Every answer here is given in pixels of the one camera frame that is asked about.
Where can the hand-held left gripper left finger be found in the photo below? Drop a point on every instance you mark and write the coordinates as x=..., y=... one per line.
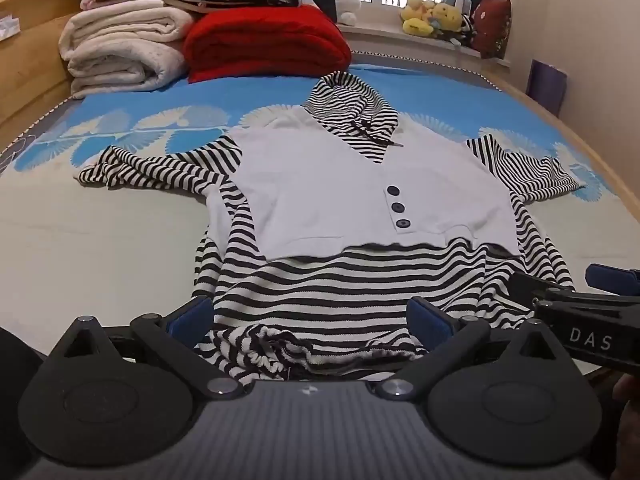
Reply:
x=192, y=320

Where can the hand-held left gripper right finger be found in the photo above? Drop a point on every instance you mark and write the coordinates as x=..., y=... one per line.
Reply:
x=427, y=322

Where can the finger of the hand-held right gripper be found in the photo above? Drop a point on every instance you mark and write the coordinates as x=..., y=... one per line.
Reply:
x=535, y=287
x=612, y=276

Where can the striped hooded shirt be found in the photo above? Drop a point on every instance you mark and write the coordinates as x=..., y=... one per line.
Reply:
x=325, y=185

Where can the blue and cream printed bedsheet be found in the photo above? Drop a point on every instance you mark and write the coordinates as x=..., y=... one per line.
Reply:
x=100, y=240

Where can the dark red cushion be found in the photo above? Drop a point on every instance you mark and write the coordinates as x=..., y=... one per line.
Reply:
x=492, y=27

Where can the window sill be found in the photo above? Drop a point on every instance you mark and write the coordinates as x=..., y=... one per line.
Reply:
x=425, y=45

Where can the striped plush toy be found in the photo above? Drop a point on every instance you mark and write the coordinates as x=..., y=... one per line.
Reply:
x=465, y=30

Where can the yellow bear plush toy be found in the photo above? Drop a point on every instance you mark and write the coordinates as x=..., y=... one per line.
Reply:
x=446, y=17

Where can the red folded blanket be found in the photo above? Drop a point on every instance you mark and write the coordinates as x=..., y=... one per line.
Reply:
x=265, y=45

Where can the cream folded blanket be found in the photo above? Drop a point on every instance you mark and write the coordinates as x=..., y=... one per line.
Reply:
x=120, y=45

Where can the yellow duck plush toy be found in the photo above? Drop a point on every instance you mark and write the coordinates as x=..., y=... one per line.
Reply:
x=416, y=17

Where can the white plush toy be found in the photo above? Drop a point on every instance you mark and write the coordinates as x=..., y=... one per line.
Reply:
x=346, y=7

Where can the tissue box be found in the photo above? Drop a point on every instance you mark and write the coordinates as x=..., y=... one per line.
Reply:
x=9, y=29

